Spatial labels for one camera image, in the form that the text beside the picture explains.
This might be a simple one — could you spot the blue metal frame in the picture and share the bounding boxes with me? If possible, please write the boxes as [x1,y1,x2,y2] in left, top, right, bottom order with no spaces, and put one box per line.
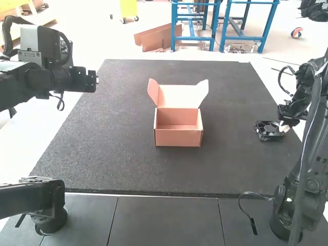
[218,0,279,54]
[170,0,221,52]

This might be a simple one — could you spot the wooden pallet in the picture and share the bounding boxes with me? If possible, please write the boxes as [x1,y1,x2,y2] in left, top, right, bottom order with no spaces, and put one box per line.
[0,0,58,47]

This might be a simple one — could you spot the black cable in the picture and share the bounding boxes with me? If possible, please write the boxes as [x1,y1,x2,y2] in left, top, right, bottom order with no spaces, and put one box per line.
[277,65,296,97]
[48,91,65,112]
[238,191,275,236]

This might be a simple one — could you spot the coloured ball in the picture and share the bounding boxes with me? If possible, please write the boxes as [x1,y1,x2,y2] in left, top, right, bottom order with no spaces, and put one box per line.
[290,26,304,39]

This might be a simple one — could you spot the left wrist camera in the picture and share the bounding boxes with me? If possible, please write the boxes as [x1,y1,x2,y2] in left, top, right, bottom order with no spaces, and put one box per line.
[17,24,63,68]

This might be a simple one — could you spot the black square fan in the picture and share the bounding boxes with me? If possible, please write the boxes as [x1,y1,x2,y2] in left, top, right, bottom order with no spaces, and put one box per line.
[254,120,286,142]

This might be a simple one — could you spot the cardboard box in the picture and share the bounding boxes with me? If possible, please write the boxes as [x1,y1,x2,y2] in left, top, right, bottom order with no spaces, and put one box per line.
[147,78,210,148]

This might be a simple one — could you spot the black mat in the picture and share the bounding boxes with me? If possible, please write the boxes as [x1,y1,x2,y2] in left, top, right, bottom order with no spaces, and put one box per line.
[29,58,304,198]

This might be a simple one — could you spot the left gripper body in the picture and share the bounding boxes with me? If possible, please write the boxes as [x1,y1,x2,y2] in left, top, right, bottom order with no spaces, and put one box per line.
[69,66,100,93]

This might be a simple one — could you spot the black bags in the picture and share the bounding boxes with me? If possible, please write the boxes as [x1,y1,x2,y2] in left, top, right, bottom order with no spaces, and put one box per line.
[298,0,328,23]

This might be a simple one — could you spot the flat cardboard sheets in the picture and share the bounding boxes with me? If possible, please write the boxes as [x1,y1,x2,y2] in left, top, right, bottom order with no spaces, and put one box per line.
[133,23,183,52]

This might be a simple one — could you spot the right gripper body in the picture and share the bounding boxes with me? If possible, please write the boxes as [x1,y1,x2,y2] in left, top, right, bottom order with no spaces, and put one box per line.
[277,100,309,127]

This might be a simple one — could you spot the yellow wheeled cart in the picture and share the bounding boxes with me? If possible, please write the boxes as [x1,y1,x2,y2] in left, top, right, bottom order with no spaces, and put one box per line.
[119,0,139,25]

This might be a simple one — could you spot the dark base panel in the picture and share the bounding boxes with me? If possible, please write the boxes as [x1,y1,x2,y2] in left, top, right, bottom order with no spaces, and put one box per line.
[0,192,119,246]
[108,195,227,246]
[217,197,328,246]

